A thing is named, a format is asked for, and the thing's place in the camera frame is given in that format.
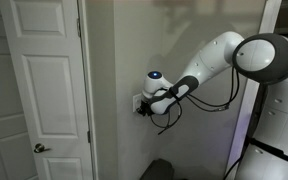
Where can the white double switch plate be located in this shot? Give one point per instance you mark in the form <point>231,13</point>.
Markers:
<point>136,101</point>

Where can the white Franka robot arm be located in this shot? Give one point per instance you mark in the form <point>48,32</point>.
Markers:
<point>214,56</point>

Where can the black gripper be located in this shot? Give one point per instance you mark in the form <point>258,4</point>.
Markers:
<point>146,108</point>

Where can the white doorway trim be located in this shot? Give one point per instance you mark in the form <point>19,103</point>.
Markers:
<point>247,110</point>

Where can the white panel door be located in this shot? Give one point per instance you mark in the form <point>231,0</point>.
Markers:
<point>34,93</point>

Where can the brass door knob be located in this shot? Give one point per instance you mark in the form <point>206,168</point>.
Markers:
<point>40,147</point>

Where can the white door frame trim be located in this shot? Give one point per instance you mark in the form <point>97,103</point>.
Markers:
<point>88,86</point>

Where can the black floor object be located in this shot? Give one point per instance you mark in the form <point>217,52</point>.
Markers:
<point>157,170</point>

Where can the dark door hinge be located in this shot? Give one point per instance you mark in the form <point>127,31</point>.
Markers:
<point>88,136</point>
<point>78,27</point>

